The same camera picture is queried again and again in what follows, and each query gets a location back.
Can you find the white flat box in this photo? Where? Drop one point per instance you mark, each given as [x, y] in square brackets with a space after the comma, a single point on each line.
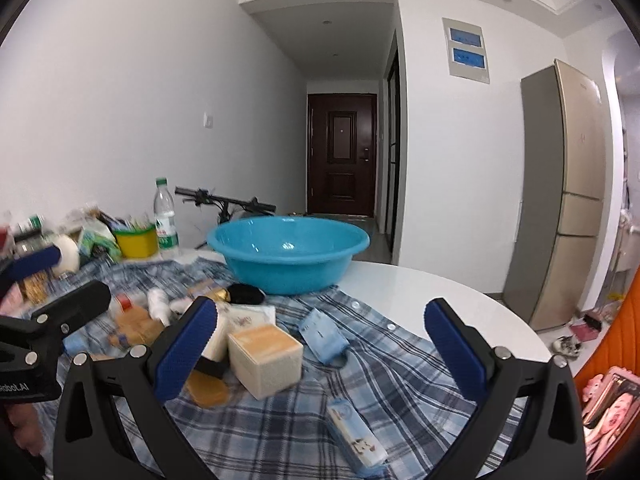
[252, 316]

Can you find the pink printed cushion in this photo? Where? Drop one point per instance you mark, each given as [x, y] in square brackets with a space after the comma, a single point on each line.
[615, 410]

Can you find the brown snack box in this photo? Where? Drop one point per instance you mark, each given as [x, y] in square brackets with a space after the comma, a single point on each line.
[137, 330]

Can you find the clear water bottle green label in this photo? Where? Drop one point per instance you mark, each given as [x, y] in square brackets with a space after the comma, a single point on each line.
[166, 220]

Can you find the white round jar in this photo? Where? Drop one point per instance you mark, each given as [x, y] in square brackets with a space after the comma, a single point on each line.
[66, 256]

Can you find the light blue tissue packet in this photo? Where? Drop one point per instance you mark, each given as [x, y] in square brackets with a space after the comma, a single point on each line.
[322, 335]

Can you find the small white bottle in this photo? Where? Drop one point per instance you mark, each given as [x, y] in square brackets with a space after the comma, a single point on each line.
[159, 307]

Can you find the dark brown door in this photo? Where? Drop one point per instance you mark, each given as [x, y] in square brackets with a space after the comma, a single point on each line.
[342, 160]

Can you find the beige refrigerator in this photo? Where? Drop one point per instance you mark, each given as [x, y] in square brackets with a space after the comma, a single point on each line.
[560, 185]

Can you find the gold wrapper packet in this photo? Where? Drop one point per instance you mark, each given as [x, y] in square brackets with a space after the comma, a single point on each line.
[217, 294]

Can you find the orange round snack packet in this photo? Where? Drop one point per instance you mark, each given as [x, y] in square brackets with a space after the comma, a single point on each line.
[207, 391]

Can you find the blue plastic basin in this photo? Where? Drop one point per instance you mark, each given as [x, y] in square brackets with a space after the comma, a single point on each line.
[287, 255]

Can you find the glass jar yellow contents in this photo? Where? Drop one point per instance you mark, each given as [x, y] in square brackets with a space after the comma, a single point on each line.
[32, 285]

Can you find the green white carton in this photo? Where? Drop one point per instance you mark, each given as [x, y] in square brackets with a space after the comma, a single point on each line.
[97, 245]

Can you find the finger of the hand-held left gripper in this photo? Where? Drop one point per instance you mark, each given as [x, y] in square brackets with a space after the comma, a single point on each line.
[35, 262]
[75, 305]

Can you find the black tray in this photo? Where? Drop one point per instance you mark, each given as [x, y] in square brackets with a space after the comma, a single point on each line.
[212, 367]

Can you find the wall panel with blue windows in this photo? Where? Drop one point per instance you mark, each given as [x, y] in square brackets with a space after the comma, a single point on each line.
[466, 50]

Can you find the beige square box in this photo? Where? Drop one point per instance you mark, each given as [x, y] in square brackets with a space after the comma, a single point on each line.
[267, 360]

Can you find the white round packet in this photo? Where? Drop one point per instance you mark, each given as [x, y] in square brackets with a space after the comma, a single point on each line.
[217, 342]

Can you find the white light switch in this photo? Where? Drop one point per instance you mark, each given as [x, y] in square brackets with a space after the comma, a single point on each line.
[208, 120]

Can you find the dark framed sliding door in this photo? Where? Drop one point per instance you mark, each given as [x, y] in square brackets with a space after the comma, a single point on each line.
[394, 160]

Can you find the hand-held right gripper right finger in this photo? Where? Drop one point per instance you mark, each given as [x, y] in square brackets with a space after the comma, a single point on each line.
[457, 355]

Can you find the blue plaid shirt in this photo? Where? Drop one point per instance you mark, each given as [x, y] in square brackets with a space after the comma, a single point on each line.
[300, 410]

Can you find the yellow cup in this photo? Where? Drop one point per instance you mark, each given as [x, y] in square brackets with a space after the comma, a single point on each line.
[136, 245]

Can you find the grey slipper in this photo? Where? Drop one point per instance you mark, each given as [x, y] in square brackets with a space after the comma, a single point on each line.
[567, 346]

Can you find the red label can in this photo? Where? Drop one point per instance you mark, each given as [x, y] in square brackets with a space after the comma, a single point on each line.
[127, 303]

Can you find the black oval pouch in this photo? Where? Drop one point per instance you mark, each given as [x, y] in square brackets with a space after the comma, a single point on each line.
[246, 294]

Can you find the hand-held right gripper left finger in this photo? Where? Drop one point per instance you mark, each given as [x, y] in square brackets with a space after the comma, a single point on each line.
[182, 355]

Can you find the person's left hand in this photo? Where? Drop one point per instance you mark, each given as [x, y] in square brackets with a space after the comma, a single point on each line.
[22, 425]

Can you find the long blue white box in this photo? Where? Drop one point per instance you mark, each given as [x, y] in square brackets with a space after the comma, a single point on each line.
[357, 437]

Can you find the pink floor item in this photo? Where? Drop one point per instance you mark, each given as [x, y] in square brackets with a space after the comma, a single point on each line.
[587, 327]

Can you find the orange sofa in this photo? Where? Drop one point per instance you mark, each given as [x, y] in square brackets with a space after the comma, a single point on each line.
[617, 335]

